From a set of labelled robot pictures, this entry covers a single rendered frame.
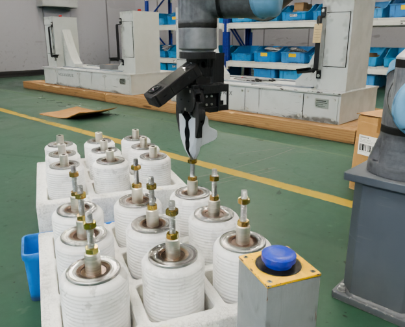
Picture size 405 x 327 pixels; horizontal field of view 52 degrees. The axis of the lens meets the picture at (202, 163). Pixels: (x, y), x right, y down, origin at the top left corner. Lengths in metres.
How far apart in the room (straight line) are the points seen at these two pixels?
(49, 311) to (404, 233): 0.66
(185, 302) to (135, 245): 0.15
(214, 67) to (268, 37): 9.62
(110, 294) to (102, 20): 7.51
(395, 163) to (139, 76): 3.17
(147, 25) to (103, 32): 4.11
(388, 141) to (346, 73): 1.71
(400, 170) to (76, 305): 0.63
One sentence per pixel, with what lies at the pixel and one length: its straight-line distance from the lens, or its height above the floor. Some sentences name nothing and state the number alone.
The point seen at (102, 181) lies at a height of 0.21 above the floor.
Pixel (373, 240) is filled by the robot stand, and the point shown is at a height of 0.16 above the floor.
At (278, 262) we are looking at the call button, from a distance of 0.48.
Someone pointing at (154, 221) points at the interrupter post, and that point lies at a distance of 0.73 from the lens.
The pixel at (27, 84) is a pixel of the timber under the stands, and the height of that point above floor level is 0.05.
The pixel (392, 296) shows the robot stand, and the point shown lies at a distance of 0.98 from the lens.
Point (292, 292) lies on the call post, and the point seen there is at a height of 0.30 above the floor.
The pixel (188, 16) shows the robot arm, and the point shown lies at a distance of 0.80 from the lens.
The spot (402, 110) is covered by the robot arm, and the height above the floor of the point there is 0.46.
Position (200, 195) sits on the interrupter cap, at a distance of 0.86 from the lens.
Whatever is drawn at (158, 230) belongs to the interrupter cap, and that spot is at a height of 0.25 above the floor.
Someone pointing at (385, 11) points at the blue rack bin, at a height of 0.86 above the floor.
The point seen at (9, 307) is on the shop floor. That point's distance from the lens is 1.05.
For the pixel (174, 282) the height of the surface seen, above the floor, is 0.23.
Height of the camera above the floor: 0.57
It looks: 17 degrees down
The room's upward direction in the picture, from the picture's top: straight up
